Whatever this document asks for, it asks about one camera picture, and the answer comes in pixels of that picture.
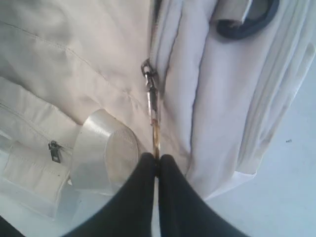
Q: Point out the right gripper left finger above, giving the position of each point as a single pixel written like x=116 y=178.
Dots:
x=129 y=212

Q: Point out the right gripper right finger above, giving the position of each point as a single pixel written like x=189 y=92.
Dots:
x=182 y=213

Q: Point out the beige duffel bag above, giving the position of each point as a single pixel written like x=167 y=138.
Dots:
x=81 y=81

